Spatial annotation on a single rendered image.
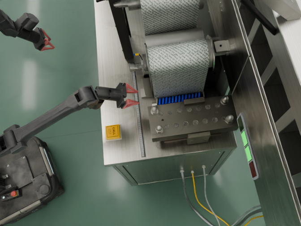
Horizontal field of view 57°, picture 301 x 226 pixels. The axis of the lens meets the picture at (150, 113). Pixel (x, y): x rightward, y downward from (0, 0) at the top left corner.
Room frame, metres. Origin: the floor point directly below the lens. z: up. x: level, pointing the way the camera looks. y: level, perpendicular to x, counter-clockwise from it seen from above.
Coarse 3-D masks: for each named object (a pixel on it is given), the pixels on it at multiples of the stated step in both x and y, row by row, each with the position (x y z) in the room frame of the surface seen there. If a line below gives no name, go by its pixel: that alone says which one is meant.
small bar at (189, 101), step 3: (189, 99) 0.52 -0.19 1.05; (192, 99) 0.52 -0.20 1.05; (195, 99) 0.51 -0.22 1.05; (198, 99) 0.51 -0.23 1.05; (201, 99) 0.51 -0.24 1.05; (186, 102) 0.51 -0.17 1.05; (189, 102) 0.50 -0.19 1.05; (192, 102) 0.50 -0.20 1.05; (195, 102) 0.50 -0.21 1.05; (198, 102) 0.50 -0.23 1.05; (201, 102) 0.50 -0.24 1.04; (204, 102) 0.50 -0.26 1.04
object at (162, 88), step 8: (160, 80) 0.57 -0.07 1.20; (168, 80) 0.57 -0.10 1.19; (176, 80) 0.56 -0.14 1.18; (184, 80) 0.56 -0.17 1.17; (192, 80) 0.56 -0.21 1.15; (200, 80) 0.56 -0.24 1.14; (160, 88) 0.57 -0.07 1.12; (168, 88) 0.57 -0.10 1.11; (176, 88) 0.56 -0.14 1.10; (184, 88) 0.56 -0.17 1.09; (192, 88) 0.56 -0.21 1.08; (200, 88) 0.56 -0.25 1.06; (160, 96) 0.57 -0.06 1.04; (168, 96) 0.57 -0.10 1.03
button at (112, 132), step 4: (116, 124) 0.52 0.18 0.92; (108, 128) 0.51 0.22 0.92; (112, 128) 0.50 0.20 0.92; (116, 128) 0.50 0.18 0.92; (108, 132) 0.48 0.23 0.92; (112, 132) 0.48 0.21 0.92; (116, 132) 0.48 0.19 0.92; (108, 136) 0.46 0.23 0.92; (112, 136) 0.46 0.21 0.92; (116, 136) 0.46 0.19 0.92
